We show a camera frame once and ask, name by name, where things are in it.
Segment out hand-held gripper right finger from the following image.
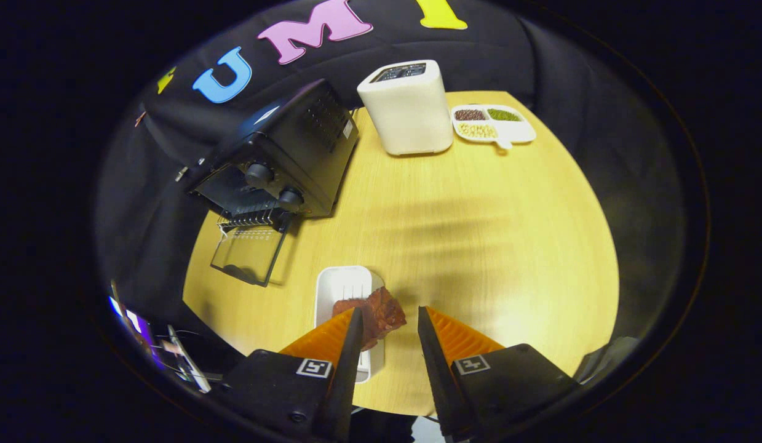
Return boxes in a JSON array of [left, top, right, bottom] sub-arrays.
[[418, 306, 578, 441]]

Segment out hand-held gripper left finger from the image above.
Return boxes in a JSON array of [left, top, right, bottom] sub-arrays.
[[224, 308, 364, 441]]

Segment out brown steak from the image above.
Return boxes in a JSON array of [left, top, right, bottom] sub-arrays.
[[331, 287, 407, 351]]

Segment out black toaster oven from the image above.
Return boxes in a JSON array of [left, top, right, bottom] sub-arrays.
[[184, 79, 360, 288]]

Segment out white rectangular tray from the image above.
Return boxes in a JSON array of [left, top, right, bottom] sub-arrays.
[[314, 266, 386, 383]]

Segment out white divided dish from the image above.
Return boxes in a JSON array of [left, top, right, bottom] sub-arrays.
[[450, 104, 536, 150]]

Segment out white box-shaped appliance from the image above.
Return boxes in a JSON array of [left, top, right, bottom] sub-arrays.
[[357, 60, 454, 156]]

